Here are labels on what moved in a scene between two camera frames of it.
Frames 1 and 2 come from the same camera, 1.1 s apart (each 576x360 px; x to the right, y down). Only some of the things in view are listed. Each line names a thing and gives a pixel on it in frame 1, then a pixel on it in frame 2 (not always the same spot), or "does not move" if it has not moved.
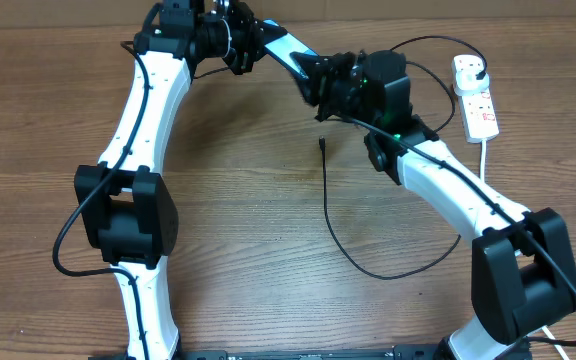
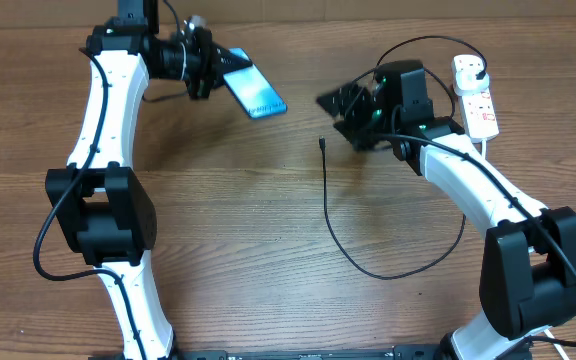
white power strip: (479, 120) does not move
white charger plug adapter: (466, 71) does not move
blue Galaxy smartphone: (282, 48) -> (252, 89)
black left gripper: (255, 36) -> (210, 65)
